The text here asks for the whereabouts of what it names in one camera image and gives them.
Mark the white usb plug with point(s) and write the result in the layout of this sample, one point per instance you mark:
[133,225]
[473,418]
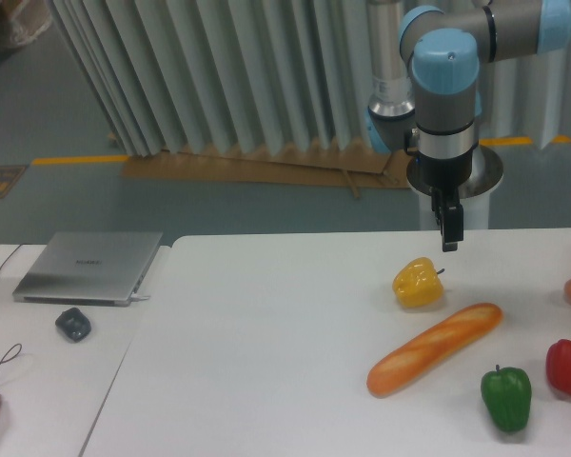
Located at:
[139,297]

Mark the silver closed laptop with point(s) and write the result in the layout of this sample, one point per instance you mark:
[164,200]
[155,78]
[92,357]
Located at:
[90,268]

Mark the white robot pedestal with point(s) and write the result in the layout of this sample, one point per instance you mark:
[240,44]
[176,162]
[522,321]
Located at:
[476,200]

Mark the yellow toy bell pepper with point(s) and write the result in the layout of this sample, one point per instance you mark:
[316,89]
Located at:
[418,284]

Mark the pale green folding screen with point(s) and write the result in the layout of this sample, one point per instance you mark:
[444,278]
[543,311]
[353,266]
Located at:
[272,73]

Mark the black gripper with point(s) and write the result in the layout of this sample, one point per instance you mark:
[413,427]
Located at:
[448,211]

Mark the green toy bell pepper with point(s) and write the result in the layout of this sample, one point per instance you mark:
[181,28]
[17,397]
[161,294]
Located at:
[507,394]

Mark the white side table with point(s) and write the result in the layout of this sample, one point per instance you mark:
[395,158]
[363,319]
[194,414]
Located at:
[52,389]

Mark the flat brown cardboard sheet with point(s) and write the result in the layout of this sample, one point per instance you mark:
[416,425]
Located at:
[356,167]

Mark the red toy bell pepper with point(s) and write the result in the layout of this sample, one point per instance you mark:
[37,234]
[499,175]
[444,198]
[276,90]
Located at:
[558,366]

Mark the orange toy baguette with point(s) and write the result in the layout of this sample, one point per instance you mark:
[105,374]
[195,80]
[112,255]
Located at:
[413,359]

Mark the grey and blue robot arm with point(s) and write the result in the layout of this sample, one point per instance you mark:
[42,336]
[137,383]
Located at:
[425,102]

